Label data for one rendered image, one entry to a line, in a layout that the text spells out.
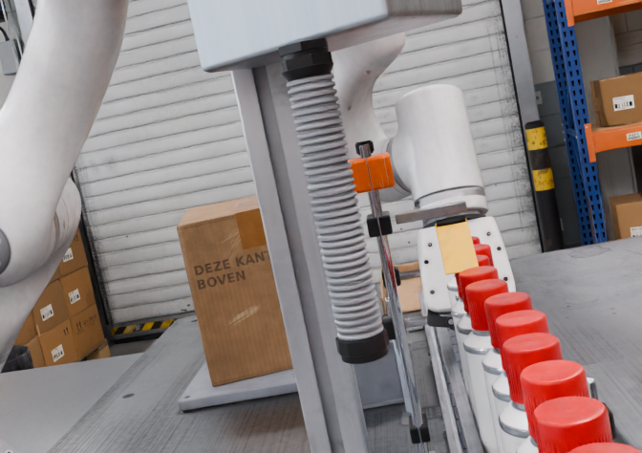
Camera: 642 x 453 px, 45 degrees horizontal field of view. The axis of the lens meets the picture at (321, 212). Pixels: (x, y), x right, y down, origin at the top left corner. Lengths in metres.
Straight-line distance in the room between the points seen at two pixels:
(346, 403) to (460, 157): 0.37
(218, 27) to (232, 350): 0.80
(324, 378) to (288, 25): 0.29
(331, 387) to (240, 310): 0.64
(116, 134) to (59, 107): 4.49
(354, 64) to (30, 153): 0.38
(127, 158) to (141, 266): 0.74
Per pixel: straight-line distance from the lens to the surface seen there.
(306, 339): 0.63
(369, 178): 0.69
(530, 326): 0.51
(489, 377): 0.58
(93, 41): 0.91
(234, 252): 1.25
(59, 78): 0.92
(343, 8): 0.49
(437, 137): 0.91
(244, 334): 1.28
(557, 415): 0.38
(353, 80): 0.90
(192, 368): 1.51
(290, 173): 0.61
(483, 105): 4.89
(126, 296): 5.57
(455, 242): 0.72
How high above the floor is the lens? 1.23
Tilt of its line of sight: 6 degrees down
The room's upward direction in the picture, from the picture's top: 11 degrees counter-clockwise
